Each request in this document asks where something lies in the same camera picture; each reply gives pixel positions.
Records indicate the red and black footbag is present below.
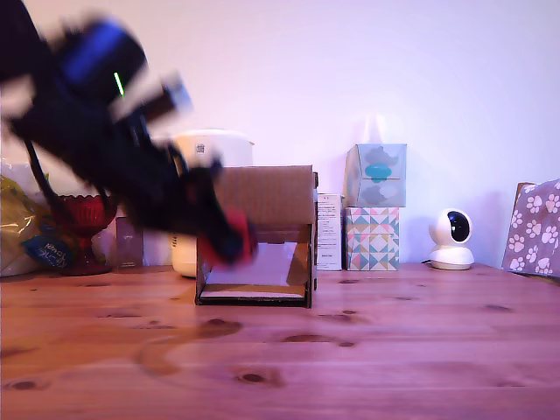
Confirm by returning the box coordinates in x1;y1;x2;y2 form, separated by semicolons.
204;207;262;269

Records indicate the cardboard dice tower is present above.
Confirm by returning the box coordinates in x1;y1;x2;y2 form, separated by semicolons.
194;164;319;310

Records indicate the cream electric kettle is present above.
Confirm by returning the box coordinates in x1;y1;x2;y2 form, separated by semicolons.
168;129;256;279

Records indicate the small dark purple box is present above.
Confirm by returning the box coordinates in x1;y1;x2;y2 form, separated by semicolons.
115;216;144;270

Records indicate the red glass goblet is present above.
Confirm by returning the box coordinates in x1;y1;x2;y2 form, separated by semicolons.
54;194;120;277

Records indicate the white box with small print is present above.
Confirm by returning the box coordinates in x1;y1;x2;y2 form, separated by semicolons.
316;192;344;271

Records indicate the geometric pattern tissue box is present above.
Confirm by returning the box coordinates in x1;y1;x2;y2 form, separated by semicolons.
344;206;401;272

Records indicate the grey cloud print tissue box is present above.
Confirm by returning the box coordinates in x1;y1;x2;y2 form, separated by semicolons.
343;143;409;209

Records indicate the white tissue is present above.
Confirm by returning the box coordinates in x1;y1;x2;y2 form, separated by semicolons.
360;114;386;146

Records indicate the grey paw print bag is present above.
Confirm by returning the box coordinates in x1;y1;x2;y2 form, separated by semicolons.
500;178;560;279

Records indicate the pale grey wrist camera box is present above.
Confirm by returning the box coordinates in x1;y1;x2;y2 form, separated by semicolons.
143;71;194;120

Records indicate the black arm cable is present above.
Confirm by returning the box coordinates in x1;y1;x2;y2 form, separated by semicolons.
24;138;67;221

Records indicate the small white round camera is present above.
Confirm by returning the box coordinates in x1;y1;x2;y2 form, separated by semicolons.
427;208;474;271

